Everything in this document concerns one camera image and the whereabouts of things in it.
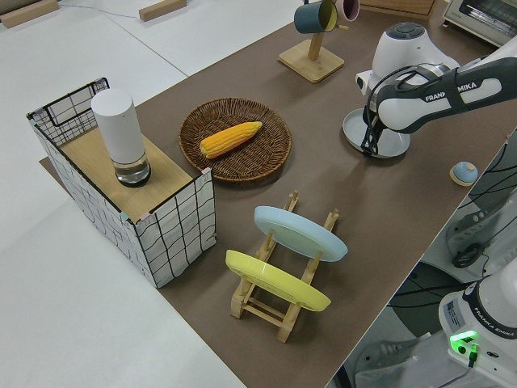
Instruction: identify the long wooden block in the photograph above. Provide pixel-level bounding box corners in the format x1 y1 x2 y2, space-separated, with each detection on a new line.
0 0 60 29
138 0 191 22

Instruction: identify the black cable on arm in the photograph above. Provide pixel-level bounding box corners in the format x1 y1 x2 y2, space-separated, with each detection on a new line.
360 65 429 153

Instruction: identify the yellow corn cob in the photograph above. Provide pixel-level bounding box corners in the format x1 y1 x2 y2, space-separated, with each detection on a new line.
200 120 263 159

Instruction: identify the wire grid box wooden top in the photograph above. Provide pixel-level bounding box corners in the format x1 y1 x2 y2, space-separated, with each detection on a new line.
27 76 218 289

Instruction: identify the wooden dish rack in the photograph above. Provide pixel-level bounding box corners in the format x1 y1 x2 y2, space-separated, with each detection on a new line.
229 190 340 344

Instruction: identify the light blue plate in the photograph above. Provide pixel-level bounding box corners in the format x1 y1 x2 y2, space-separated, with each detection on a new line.
254 205 349 263

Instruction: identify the brown table mat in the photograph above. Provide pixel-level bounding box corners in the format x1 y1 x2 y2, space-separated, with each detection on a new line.
39 0 517 388

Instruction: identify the teal mug yellow inside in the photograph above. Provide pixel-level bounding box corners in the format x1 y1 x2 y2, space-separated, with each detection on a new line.
293 0 339 34

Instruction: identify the wooden mug tree stand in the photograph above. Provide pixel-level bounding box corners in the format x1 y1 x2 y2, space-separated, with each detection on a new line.
277 23 349 84

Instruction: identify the yellow plate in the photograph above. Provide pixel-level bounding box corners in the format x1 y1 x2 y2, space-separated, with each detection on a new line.
225 249 333 312

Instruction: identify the pink mug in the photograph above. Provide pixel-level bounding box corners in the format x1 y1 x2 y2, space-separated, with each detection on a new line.
337 0 361 22

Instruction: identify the white cylinder with glass base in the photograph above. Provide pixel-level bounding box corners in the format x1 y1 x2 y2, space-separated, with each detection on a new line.
90 89 152 188

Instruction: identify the gray ceramic plate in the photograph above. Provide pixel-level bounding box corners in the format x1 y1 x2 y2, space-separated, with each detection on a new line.
342 108 411 159

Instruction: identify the cream toaster oven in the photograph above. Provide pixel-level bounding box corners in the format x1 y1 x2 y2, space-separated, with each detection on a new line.
441 0 517 52

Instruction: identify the blue dome with wooden knob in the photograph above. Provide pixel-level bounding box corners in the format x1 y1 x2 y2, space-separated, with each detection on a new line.
449 161 479 187

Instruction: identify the round brown wicker basket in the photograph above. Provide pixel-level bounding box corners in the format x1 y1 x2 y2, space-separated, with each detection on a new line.
179 97 293 186

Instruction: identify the light wooden box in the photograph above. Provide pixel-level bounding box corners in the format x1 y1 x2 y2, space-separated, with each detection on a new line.
359 0 439 19

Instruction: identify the thin gray wire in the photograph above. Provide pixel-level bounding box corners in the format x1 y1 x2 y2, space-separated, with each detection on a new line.
60 0 141 19

